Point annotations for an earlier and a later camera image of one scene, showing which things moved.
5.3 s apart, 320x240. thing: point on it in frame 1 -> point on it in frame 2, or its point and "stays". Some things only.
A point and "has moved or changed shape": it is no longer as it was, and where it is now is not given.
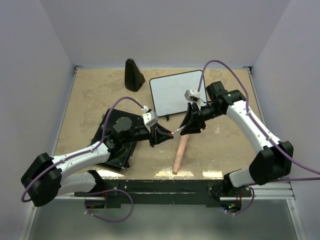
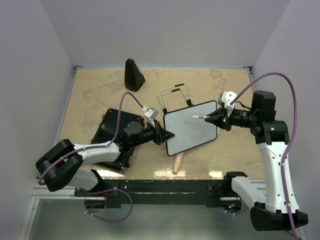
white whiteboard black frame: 169,91 -> 189,132
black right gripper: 194,120 -> 223,121
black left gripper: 155,137 stays
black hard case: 121,136 stays
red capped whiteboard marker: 171,133 has moved or changed shape
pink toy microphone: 180,153 stays
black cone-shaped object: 134,78 stays
